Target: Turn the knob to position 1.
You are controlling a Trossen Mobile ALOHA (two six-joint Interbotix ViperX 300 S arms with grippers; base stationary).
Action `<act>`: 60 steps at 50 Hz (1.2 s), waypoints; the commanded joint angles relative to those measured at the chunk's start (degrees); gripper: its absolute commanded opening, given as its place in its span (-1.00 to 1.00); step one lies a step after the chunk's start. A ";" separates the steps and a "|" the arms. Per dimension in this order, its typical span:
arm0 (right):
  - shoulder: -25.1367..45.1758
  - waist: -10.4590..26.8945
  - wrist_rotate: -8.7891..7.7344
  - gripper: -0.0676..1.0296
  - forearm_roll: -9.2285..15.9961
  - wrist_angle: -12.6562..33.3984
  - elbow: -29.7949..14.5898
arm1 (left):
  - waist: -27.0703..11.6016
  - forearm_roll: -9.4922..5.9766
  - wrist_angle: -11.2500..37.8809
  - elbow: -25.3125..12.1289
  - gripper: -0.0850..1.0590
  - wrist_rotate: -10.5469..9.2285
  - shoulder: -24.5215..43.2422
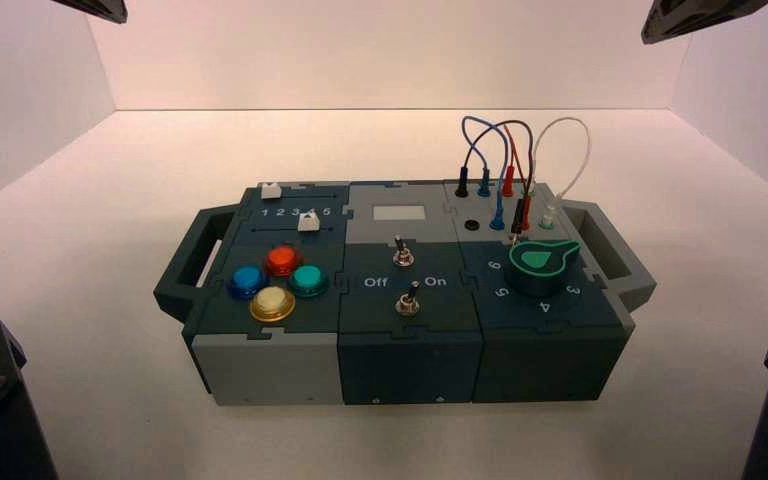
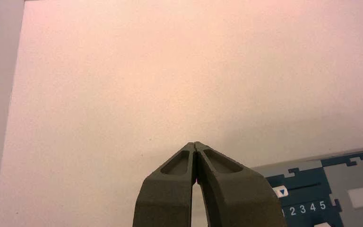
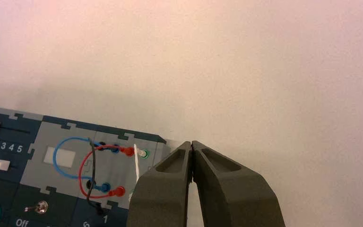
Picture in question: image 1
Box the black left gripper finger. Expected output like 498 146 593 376
52 0 128 25

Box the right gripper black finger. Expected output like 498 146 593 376
641 0 768 46

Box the green pointer rotary knob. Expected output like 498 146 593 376
504 239 583 298

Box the blue dome push button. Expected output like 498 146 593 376
226 266 267 300

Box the red dome push button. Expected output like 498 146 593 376
263 246 304 279

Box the teal dome push button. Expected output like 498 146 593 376
288 264 330 299

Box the yellow dome push button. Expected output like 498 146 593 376
249 286 297 324

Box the small grey display window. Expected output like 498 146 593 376
373 204 425 223

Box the modular dark teal control box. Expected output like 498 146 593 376
153 178 658 407

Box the white jumper cable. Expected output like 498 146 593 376
530 116 592 231

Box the red jumper cable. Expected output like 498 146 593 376
501 124 532 234

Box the blue jumper cable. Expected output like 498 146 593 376
461 115 512 232

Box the dark maroon jumper cable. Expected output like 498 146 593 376
453 120 535 241

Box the metal toggle switch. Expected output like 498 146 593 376
392 234 415 268
395 280 422 317

